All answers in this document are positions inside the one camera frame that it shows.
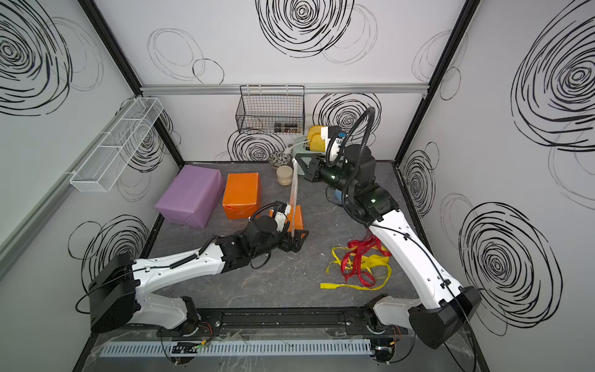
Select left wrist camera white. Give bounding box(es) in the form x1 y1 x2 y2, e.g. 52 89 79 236
271 203 292 233

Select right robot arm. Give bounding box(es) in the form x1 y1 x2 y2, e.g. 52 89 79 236
295 108 481 349

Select spice jars in basket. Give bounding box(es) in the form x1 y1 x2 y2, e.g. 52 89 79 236
274 122 300 134

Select yellow ribbon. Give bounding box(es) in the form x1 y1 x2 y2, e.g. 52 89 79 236
319 246 392 291

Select rear yellow sponge toast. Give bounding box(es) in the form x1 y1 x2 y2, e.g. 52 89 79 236
307 126 324 140

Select patterned ceramic bowl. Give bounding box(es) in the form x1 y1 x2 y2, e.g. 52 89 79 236
268 151 292 168

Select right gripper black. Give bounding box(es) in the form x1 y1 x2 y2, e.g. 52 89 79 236
297 152 358 199

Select orange box red ribbon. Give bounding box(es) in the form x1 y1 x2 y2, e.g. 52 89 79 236
222 173 262 220

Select grey slotted cable duct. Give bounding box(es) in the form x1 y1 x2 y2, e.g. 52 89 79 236
99 339 372 358

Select purple gift box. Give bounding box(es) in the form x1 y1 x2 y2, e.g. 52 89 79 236
155 164 225 229

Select yellow sponge toast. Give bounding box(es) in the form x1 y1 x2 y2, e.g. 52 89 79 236
307 126 324 140
308 133 325 153

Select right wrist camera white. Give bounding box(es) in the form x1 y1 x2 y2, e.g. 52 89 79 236
320 126 347 150

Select white mesh wall shelf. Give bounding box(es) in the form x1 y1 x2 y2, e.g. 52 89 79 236
70 97 164 192

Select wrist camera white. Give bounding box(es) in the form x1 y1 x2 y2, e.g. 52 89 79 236
271 203 292 233
320 126 347 150

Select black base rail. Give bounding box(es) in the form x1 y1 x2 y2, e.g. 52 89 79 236
157 306 470 338

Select black wire basket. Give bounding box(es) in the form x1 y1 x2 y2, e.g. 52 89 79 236
235 85 305 135

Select front yellow sponge toast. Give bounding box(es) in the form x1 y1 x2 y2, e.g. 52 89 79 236
308 133 325 153

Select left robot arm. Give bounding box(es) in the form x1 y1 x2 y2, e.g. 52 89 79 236
88 215 309 334

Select small jar with beige lid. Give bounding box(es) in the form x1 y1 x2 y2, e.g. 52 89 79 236
276 165 294 186

